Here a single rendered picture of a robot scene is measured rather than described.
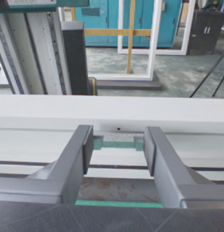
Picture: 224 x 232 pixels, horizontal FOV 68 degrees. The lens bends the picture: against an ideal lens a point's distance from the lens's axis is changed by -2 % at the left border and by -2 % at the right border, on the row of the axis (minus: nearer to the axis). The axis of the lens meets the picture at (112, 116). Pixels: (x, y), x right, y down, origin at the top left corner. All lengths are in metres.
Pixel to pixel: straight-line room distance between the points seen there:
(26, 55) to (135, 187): 1.02
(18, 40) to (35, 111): 0.94
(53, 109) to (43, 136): 0.03
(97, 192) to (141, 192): 0.05
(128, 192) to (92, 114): 0.10
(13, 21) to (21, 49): 0.14
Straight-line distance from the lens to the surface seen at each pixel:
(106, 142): 0.15
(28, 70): 1.16
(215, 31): 3.92
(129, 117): 0.17
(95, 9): 3.70
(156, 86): 2.19
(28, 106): 0.20
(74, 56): 1.19
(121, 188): 0.21
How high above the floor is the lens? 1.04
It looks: 38 degrees down
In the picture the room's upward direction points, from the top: straight up
